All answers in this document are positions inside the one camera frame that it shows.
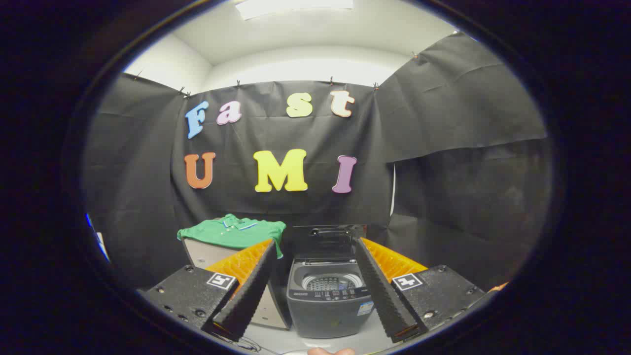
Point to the grey washing machine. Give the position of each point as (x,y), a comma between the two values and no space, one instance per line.
(325,315)

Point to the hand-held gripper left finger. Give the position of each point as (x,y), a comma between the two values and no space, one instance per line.
(246,296)

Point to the ceiling light panel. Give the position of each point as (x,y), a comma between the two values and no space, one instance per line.
(296,6)

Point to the dark washing machine lid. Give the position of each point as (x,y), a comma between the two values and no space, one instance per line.
(325,244)

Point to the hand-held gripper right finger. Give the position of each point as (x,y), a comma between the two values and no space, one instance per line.
(384,296)

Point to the green polo shirt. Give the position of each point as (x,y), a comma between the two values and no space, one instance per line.
(231,234)

